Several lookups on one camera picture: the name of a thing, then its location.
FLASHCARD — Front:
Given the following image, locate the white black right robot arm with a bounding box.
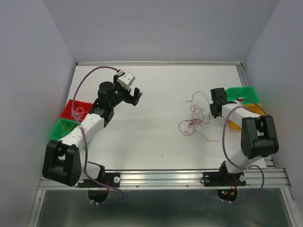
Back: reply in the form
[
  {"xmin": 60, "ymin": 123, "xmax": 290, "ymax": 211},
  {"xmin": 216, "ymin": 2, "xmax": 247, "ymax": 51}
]
[{"xmin": 202, "ymin": 88, "xmax": 279, "ymax": 187}]

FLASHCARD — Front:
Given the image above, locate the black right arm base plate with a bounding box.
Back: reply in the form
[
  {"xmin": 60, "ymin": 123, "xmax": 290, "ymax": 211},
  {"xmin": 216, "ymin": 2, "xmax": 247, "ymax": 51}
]
[{"xmin": 200, "ymin": 166, "xmax": 246, "ymax": 187}]

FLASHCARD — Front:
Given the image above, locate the green plastic bin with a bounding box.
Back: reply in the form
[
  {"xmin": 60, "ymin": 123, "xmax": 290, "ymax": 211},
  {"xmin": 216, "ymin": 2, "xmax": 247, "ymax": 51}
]
[
  {"xmin": 225, "ymin": 86, "xmax": 261, "ymax": 105},
  {"xmin": 49, "ymin": 118, "xmax": 78, "ymax": 141}
]

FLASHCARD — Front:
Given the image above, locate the green plastic bin left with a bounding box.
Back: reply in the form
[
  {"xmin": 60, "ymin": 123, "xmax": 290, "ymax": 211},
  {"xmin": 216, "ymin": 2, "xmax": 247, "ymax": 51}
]
[{"xmin": 49, "ymin": 118, "xmax": 78, "ymax": 141}]

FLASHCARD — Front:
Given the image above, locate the white thin cable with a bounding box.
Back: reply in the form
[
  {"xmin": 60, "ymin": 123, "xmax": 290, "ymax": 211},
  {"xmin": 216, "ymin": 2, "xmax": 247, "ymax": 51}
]
[{"xmin": 71, "ymin": 106, "xmax": 86, "ymax": 120}]

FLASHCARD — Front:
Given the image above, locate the aluminium table frame rail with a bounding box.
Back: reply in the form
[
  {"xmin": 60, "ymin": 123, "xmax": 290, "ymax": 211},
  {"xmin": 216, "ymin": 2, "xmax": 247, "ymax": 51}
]
[{"xmin": 29, "ymin": 61, "xmax": 303, "ymax": 227}]

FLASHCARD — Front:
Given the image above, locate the red plastic bin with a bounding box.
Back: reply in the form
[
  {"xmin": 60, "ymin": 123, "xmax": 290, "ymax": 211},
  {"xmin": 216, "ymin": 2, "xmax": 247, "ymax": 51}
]
[{"xmin": 60, "ymin": 99, "xmax": 93, "ymax": 122}]

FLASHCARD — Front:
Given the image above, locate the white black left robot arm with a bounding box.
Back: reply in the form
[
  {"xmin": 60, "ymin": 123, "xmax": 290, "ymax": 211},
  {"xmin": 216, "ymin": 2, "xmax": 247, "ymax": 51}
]
[{"xmin": 42, "ymin": 72, "xmax": 142, "ymax": 186}]

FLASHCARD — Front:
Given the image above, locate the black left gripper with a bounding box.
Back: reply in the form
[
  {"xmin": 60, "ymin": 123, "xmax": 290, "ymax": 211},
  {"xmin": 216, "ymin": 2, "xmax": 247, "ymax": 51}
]
[{"xmin": 110, "ymin": 75, "xmax": 142, "ymax": 108}]

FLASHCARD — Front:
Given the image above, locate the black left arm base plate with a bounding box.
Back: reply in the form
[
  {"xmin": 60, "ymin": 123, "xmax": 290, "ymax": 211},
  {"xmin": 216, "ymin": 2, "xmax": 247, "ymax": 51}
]
[{"xmin": 78, "ymin": 162, "xmax": 121, "ymax": 188}]

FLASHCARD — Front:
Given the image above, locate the green plastic bin right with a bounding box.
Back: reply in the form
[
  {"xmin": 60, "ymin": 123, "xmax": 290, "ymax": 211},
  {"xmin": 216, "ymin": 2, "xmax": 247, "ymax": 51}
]
[{"xmin": 225, "ymin": 86, "xmax": 261, "ymax": 105}]

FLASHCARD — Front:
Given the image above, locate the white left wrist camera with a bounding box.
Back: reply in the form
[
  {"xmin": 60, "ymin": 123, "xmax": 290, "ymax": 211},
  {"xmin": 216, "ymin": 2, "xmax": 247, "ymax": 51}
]
[{"xmin": 117, "ymin": 72, "xmax": 135, "ymax": 91}]

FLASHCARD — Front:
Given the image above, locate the yellow plastic bin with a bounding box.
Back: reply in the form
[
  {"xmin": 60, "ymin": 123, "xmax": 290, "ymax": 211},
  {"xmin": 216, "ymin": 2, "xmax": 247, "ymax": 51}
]
[{"xmin": 228, "ymin": 104, "xmax": 265, "ymax": 131}]

